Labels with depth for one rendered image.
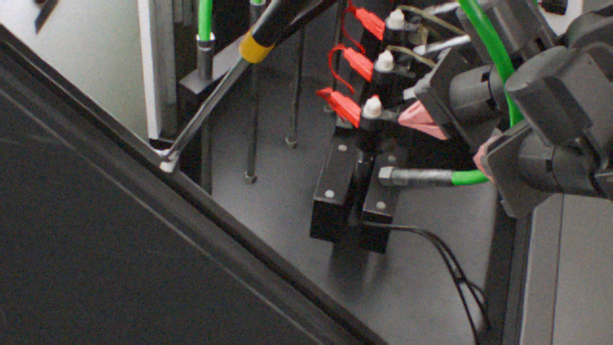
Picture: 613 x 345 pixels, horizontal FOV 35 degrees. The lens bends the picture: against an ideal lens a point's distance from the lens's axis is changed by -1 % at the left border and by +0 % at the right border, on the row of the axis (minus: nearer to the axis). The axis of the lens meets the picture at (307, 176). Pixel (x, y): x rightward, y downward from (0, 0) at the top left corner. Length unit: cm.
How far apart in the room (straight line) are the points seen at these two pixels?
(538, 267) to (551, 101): 48
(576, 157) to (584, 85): 7
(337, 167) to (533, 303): 29
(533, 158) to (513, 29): 17
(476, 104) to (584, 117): 28
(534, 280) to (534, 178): 36
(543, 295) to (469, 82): 30
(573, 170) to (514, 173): 9
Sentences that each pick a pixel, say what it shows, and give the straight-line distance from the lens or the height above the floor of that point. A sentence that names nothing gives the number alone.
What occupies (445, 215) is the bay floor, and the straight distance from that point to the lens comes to 140.
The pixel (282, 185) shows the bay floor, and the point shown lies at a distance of 140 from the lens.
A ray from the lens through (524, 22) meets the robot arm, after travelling 99.
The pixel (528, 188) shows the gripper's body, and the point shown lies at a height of 125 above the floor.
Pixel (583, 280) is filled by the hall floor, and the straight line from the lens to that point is 246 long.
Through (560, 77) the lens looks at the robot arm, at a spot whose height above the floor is 141.
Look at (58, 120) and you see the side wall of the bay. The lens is 74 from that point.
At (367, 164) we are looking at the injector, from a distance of 119.
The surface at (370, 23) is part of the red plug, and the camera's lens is 128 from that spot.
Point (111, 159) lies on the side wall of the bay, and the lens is 76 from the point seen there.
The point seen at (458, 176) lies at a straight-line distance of 100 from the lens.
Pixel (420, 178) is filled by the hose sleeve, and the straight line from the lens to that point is 102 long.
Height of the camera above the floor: 191
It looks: 50 degrees down
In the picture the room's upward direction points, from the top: 6 degrees clockwise
